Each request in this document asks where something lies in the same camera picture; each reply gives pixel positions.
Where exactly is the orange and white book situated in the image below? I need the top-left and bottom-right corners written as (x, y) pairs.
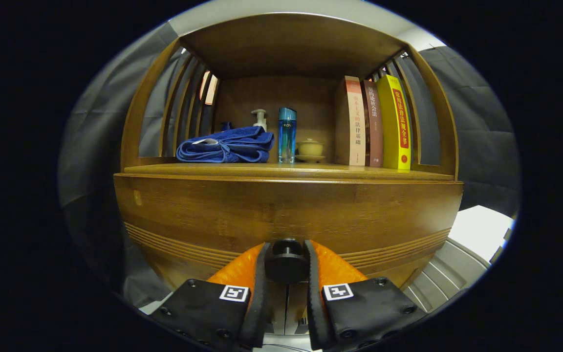
top-left (335, 76), bottom-right (367, 166)

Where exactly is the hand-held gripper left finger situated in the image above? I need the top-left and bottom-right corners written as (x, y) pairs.
top-left (150, 242), bottom-right (272, 350)

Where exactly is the wooden countertop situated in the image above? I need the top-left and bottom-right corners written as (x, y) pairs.
top-left (123, 162), bottom-right (455, 181)

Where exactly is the wooden cabinet door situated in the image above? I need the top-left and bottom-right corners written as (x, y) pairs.
top-left (288, 283), bottom-right (309, 335)
top-left (271, 283), bottom-right (288, 335)

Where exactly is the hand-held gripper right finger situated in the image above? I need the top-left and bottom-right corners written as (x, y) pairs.
top-left (303, 240), bottom-right (426, 351)

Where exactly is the blue glass bottle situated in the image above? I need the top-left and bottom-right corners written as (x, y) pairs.
top-left (278, 108), bottom-right (297, 164)

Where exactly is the blue folded towel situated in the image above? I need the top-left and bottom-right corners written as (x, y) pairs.
top-left (176, 126), bottom-right (275, 163)

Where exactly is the brown book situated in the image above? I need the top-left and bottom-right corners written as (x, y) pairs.
top-left (361, 80), bottom-right (384, 168)

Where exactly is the wooden cabinet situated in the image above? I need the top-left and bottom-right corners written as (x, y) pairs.
top-left (114, 12), bottom-right (464, 338)

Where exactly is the beige lidded teacup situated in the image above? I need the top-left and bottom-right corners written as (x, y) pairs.
top-left (295, 138), bottom-right (325, 163)

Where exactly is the white table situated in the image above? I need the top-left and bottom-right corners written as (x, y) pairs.
top-left (449, 205), bottom-right (515, 262)

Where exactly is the yellow book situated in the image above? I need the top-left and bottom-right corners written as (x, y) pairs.
top-left (376, 74), bottom-right (412, 171)

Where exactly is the wooden drawer with black knob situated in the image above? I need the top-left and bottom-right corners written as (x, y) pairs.
top-left (114, 174), bottom-right (464, 294)

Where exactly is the grey ridged panel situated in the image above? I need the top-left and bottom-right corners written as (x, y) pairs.
top-left (403, 238), bottom-right (490, 313)

